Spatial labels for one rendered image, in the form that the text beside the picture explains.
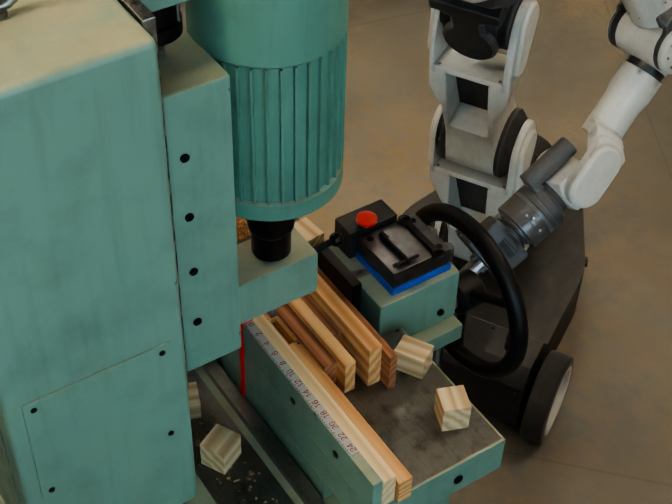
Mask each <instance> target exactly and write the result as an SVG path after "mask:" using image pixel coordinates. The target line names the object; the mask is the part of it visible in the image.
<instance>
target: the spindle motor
mask: <svg viewBox="0 0 672 504"><path fill-rule="evenodd" d="M348 13H349V0H188V1H185V15H186V28H187V32H188V33H189V34H190V36H191V37H192V39H193V40H194V41H195V42H196V43H197V44H198V45H199V46H200V47H201V48H203V49H204V50H205V51H206V52H207V53H208V54H209V55H210V56H211V57H212V58H213V59H214V60H215V61H216V62H217V63H218V64H219V65H220V66H221V67H222V68H223V69H224V70H225V71H226V72H227V73H228V74H229V76H230V94H231V117H232V140H233V163H234V186H235V209H236V216H237V217H240V218H244V219H248V220H255V221H284V220H290V219H294V218H298V217H302V216H304V215H307V214H310V213H312V212H314V211H316V210H318V209H319V208H321V207H323V206H324V205H325V204H327V203H328V202H329V201H330V200H331V199H332V198H333V197H334V196H335V194H336V193H337V191H338V190H339V188H340V185H341V183H342V178H343V151H344V123H345V94H346V66H347V37H348Z"/></svg>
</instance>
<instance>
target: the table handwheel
mask: <svg viewBox="0 0 672 504"><path fill-rule="evenodd" d="M415 214H416V215H417V216H418V217H419V218H420V219H421V220H422V221H423V222H424V223H425V224H426V225H427V226H428V225H430V226H432V224H431V223H432V222H435V221H441V222H445V223H448V224H450V225H451V226H453V227H455V228H456V229H458V230H459V231H460V232H461V233H463V234H464V235H465V236H466V237H467V238H468V239H469V240H470V241H471V242H472V243H473V245H474V246H475V247H476V248H477V250H478V251H479V252H480V254H481V255H482V257H483V258H484V260H485V261H486V263H487V264H488V266H489V268H490V270H491V272H492V274H493V275H494V277H495V280H496V282H497V284H498V286H499V289H500V291H501V294H502V296H499V295H494V294H491V293H488V292H486V287H485V285H484V282H483V280H482V279H481V277H480V276H479V275H478V274H477V273H475V272H474V271H472V270H469V269H465V270H463V271H461V272H459V281H458V288H457V296H456V304H455V312H454V313H456V318H457V319H458V320H459V321H460V322H461V323H462V325H463V326H462V333H461V338H459V339H457V340H455V341H453V342H451V343H449V344H447V345H445V346H444V349H445V350H446V351H447V352H448V354H449V355H450V356H451V357H452V358H453V359H454V360H455V361H457V362H458V363H459V364H460V365H461V366H463V367H464V368H465V369H467V370H468V371H470V372H472V373H473V374H475V375H477V376H480V377H482V378H486V379H493V380H497V379H503V378H506V377H508V376H510V375H512V374H513V373H514V372H515V371H516V370H517V369H518V368H519V367H520V365H521V364H522V362H523V360H524V358H525V355H526V351H527V346H528V337H529V328H528V318H527V312H526V307H525V303H524V299H523V296H522V292H521V289H520V286H519V284H518V281H517V279H516V276H515V274H514V272H513V270H512V268H511V266H510V264H509V262H508V260H507V258H506V257H505V255H504V253H503V252H502V250H501V249H500V247H499V246H498V244H497V243H496V241H495V240H494V239H493V237H492V236H491V235H490V234H489V233H488V232H487V230H486V229H485V228H484V227H483V226H482V225H481V224H480V223H479V222H478V221H477V220H476V219H474V218H473V217H472V216H471V215H469V214H468V213H467V212H465V211H463V210H462V209H460V208H458V207H455V206H453V205H450V204H446V203H431V204H428V205H426V206H423V207H422V208H420V209H419V210H418V211H417V212H416V213H415ZM484 303H487V304H492V305H495V306H498V307H502V308H505V309H506V311H507V316H508V322H509V344H508V348H507V351H506V354H505V355H504V357H503V358H502V359H501V360H499V361H488V360H485V359H483V358H481V357H479V356H477V355H476V354H474V353H473V352H472V351H471V350H469V349H468V348H467V347H466V346H465V345H464V334H465V324H466V317H467V312H468V311H470V310H472V309H474V308H476V307H479V306H481V305H483V304H484Z"/></svg>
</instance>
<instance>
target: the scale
mask: <svg viewBox="0 0 672 504"><path fill-rule="evenodd" d="M244 326H245V327H246V328H247V329H248V331H249V332H250V333H251V334H252V335H253V337H254V338H255V339H256V340H257V342H258V343H259V344H260V345H261V347H262V348H263V349H264V350H265V352H266V353H267V354H268V355H269V357H270V358H271V359H272V360H273V361H274V363H275V364H276V365H277V366H278V368H279V369H280V370H281V371H282V373H283V374H284V375H285V376H286V378H287V379H288V380H289V381H290V383H291V384H292V385H293V386H294V387H295V389H296V390H297V391H298V392H299V394H300V395H301V396H302V397H303V399H304V400H305V401H306V402H307V404H308V405H309V406H310V407H311V409H312V410H313V411H314V412H315V413H316V415H317V416H318V417H319V418H320V420H321V421H322V422H323V423H324V425H325V426H326V427H327V428H328V430H329V431H330V432H331V433H332V435H333V436H334V437H335V438H336V439H337V441H338V442H339V443H340V444H341V446H342V447H343V448H344V449H345V451H346V452H347V453H348V454H349V456H350V457H351V456H353V455H355V454H357V453H359V450H358V449H357V448H356V447H355V446H354V444H353V443H352V442H351V441H350V439H349V438H348V437H347V436H346V435H345V433H344V432H343V431H342V430H341V428H340V427H339V426H338V425H337V424H336V422H335V421H334V420H333V419H332V417H331V416H330V415H329V414H328V412H327V411H326V410H325V409H324V408H323V406H322V405H321V404H320V403H319V401H318V400H317V399H316V398H315V397H314V395H313V394H312V393H311V392H310V390H309V389H308V388H307V387H306V386H305V384H304V383H303V382H302V381H301V379H300V378H299V377H298V376H297V375H296V373H295V372H294V371H293V370H292V368H291V367H290V366H289V365H288V364H287V362H286V361H285V360H284V359H283V357H282V356H281V355H280V354H279V352H278V351H277V350H276V349H275V348H274V346H273V345H272V344H271V343H270V341H269V340H268V339H267V338H266V337H265V335H264V334H263V333H262V332H261V330H260V329H259V328H258V327H257V326H256V324H255V323H254V322H253V321H250V322H248V323H246V324H244Z"/></svg>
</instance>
